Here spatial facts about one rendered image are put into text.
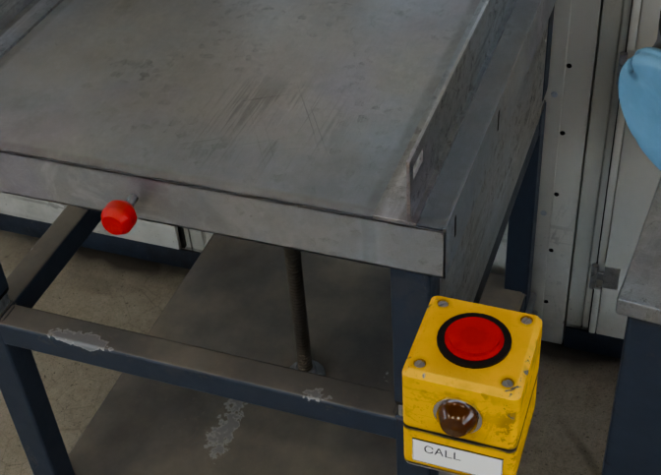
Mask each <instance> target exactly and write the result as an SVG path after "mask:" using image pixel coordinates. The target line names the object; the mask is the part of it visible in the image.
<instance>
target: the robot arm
mask: <svg viewBox="0 0 661 475"><path fill-rule="evenodd" d="M618 90H619V99H620V104H621V108H622V111H623V114H624V117H625V119H626V122H627V124H628V126H629V129H630V131H631V133H632V135H633V136H634V138H635V139H636V141H637V143H638V145H639V146H640V148H641V149H642V151H643V152H644V153H645V155H646V156H647V157H648V158H649V159H650V161H651V162H652V163H653V164H654V165H655V166H656V167H657V168H658V169H659V170H660V171H661V9H660V19H659V25H658V34H657V40H656V42H655V43H654V45H653V46H652V47H644V48H641V49H638V50H637V51H636V52H635V54H634V55H633V57H632V58H630V59H629V60H628V61H627V62H626V63H625V64H624V66H623V68H622V70H621V73H620V76H619V84H618Z"/></svg>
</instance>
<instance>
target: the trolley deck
mask: <svg viewBox="0 0 661 475"><path fill-rule="evenodd" d="M479 2H480V0H63V1H62V2H61V3H60V4H59V5H58V6H57V7H56V8H55V9H54V10H53V11H51V12H50V13H49V14H48V15H47V16H46V17H45V18H44V19H43V20H42V21H41V22H40V23H39V24H37V25H36V26H35V27H34V28H33V29H32V30H31V31H30V32H29V33H28V34H27V35H26V36H24V37H23V38H22V39H21V40H20V41H19V42H18V43H17V44H16V45H15V46H14V47H13V48H12V49H10V50H9V51H8V52H7V53H6V54H5V55H4V56H3V57H2V58H1V59H0V192H1V193H6V194H12V195H17V196H22V197H27V198H32V199H37V200H42V201H47V202H51V203H57V204H62V205H67V206H72V207H77V208H86V209H91V210H97V211H102V210H103V209H104V208H105V207H106V205H107V204H108V203H109V202H111V201H114V200H118V201H126V200H127V199H128V197H129V196H130V195H131V194H135V195H137V196H138V198H139V200H138V201H137V202H136V204H135V205H134V209H135V212H136V215H137V219H142V220H147V221H152V222H157V223H162V224H167V225H172V226H177V227H182V228H188V229H193V230H198V231H203V232H207V233H212V234H217V235H222V236H228V237H233V238H238V239H243V240H248V241H253V242H258V243H263V244H268V245H274V246H278V247H283V248H288V249H293V250H298V251H303V252H308V253H313V254H319V255H324V256H329V257H334V258H339V259H344V260H349V261H353V262H359V263H364V264H369V265H374V266H379V267H388V268H393V269H398V270H404V271H409V272H414V273H419V274H424V275H429V276H434V277H438V278H443V279H446V277H447V275H448V272H449V270H450V267H451V263H452V261H453V258H454V255H455V253H456V250H457V248H458V245H459V243H460V240H461V238H462V235H463V233H464V230H465V228H466V225H467V223H468V220H469V218H470V215H471V214H472V211H473V209H474V206H475V204H476V201H477V199H478V196H479V194H480V191H481V189H482V186H483V184H484V181H485V178H486V176H487V173H488V171H489V168H490V166H491V163H492V161H493V158H494V156H495V153H496V151H497V148H498V146H499V143H500V141H501V138H502V136H503V133H504V131H505V128H506V126H507V124H508V122H509V119H510V117H511V113H512V110H513V107H514V105H515V102H516V100H517V97H518V95H519V92H520V90H521V87H522V85H523V82H524V80H525V77H526V75H527V72H528V70H529V67H530V65H531V62H532V60H533V57H534V55H535V52H536V50H537V47H538V45H539V42H540V40H541V37H542V35H543V32H544V29H545V27H546V25H547V23H548V20H549V18H550V15H551V13H552V10H553V8H554V5H555V3H556V0H517V2H516V5H515V7H514V9H513V11H512V13H511V17H510V19H509V21H508V24H507V26H506V28H505V30H504V32H503V35H502V37H501V39H500V41H499V44H498V46H497V48H496V50H495V52H494V55H493V57H492V59H491V61H490V64H489V66H488V68H487V70H486V72H485V75H484V77H483V79H482V81H481V83H480V86H479V88H478V90H477V92H476V94H475V96H474V98H473V100H472V102H471V105H470V107H469V109H468V111H467V114H466V116H465V118H464V120H463V122H462V125H461V127H460V129H459V131H458V134H457V136H456V138H455V140H454V142H453V145H452V147H451V150H450V153H449V155H448V157H447V159H446V161H445V164H444V166H443V168H442V170H441V173H440V175H439V177H438V179H437V181H436V184H435V186H434V188H433V190H432V192H431V195H430V197H429V199H428V201H427V204H426V205H425V207H424V209H423V211H422V214H421V216H420V218H419V220H418V223H417V225H416V226H412V225H406V224H401V223H395V222H390V221H384V220H379V219H374V218H373V213H374V211H375V209H376V207H377V205H378V203H379V201H380V199H381V197H382V195H383V193H384V191H385V189H386V187H387V185H388V183H389V181H390V179H391V177H392V175H393V173H394V172H395V170H396V168H397V166H398V164H399V162H400V160H401V158H402V156H403V154H404V152H405V150H406V148H407V146H408V144H409V142H410V140H411V138H412V136H413V134H414V132H415V130H416V128H417V126H418V124H419V122H420V120H421V118H422V116H423V114H424V112H425V110H426V108H427V106H428V104H429V102H430V100H431V98H432V96H433V94H434V92H435V90H436V88H437V86H438V84H439V82H440V80H441V78H442V76H443V74H444V72H445V70H446V68H447V66H448V64H449V62H450V60H451V58H452V56H453V54H454V52H455V50H456V48H457V46H458V44H459V42H460V40H461V38H462V36H463V34H464V32H465V30H466V28H467V26H468V24H469V22H470V20H471V18H472V16H473V14H474V12H475V10H476V8H477V6H478V4H479Z"/></svg>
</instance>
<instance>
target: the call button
mask: <svg viewBox="0 0 661 475"><path fill-rule="evenodd" d="M504 341H505V339H504V334H503V332H502V330H501V329H500V328H499V327H498V326H497V325H496V324H495V323H493V322H491V321H489V320H487V319H483V318H478V317H467V318H462V319H459V320H457V321H455V322H453V323H452V324H450V326H449V327H448V328H447V330H446V332H445V344H446V347H447V349H448V350H449V351H450V352H451V353H452V354H453V355H455V356H457V357H459V358H461V359H464V360H469V361H482V360H487V359H489V358H492V357H494V356H495V355H497V354H498V353H499V352H500V351H501V350H502V348H503V346H504Z"/></svg>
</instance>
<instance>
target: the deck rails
mask: <svg viewBox="0 0 661 475"><path fill-rule="evenodd" d="M62 1H63V0H0V59H1V58H2V57H3V56H4V55H5V54H6V53H7V52H8V51H9V50H10V49H12V48H13V47H14V46H15V45H16V44H17V43H18V42H19V41H20V40H21V39H22V38H23V37H24V36H26V35H27V34H28V33H29V32H30V31H31V30H32V29H33V28H34V27H35V26H36V25H37V24H39V23H40V22H41V21H42V20H43V19H44V18H45V17H46V16H47V15H48V14H49V13H50V12H51V11H53V10H54V9H55V8H56V7H57V6H58V5H59V4H60V3H61V2H62ZM516 2H517V0H480V2H479V4H478V6H477V8H476V10H475V12H474V14H473V16H472V18H471V20H470V22H469V24H468V26H467V28H466V30H465V32H464V34H463V36H462V38H461V40H460V42H459V44H458V46H457V48H456V50H455V52H454V54H453V56H452V58H451V60H450V62H449V64H448V66H447V68H446V70H445V72H444V74H443V76H442V78H441V80H440V82H439V84H438V86H437V88H436V90H435V92H434V94H433V96H432V98H431V100H430V102H429V104H428V106H427V108H426V110H425V112H424V114H423V116H422V118H421V120H420V122H419V124H418V126H417V128H416V130H415V132H414V134H413V136H412V138H411V140H410V142H409V144H408V146H407V148H406V150H405V152H404V154H403V156H402V158H401V160H400V162H399V164H398V166H397V168H396V170H395V172H394V173H393V175H392V177H391V179H390V181H389V183H388V185H387V187H386V189H385V191H384V193H383V195H382V197H381V199H380V201H379V203H378V205H377V207H376V209H375V211H374V213H373V218H374V219H379V220H384V221H390V222H395V223H401V224H406V225H412V226H416V225H417V223H418V220H419V218H420V216H421V214H422V211H423V209H424V207H425V205H426V204H427V201H428V199H429V197H430V195H431V192H432V190H433V188H434V186H435V184H436V181H437V179H438V177H439V175H440V173H441V170H442V168H443V166H444V164H445V161H446V159H447V157H448V155H449V153H450V150H451V147H452V145H453V142H454V140H455V138H456V136H457V134H458V131H459V129H460V127H461V125H462V122H463V120H464V118H465V116H466V114H467V111H468V109H469V107H470V105H471V102H472V100H473V98H474V96H475V94H476V92H477V90H478V88H479V86H480V83H481V81H482V79H483V77H484V75H485V72H486V70H487V68H488V66H489V64H490V61H491V59H492V57H493V55H494V52H495V50H496V48H497V46H498V44H499V41H500V39H501V37H502V35H503V32H504V30H505V28H506V26H507V24H508V21H509V19H510V17H511V13H512V11H513V9H514V7H515V5H516Z"/></svg>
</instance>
